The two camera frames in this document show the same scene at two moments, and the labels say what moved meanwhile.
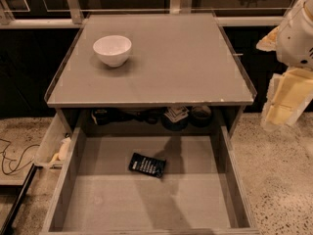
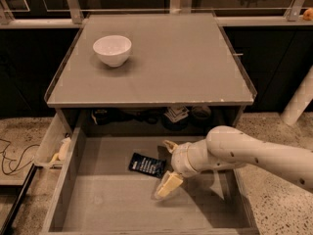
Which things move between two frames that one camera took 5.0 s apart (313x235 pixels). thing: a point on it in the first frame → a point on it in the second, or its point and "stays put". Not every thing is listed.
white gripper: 295,39 → 179,160
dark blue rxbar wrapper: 148,164 stays put
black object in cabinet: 102,117 stays put
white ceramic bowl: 112,50 stays put
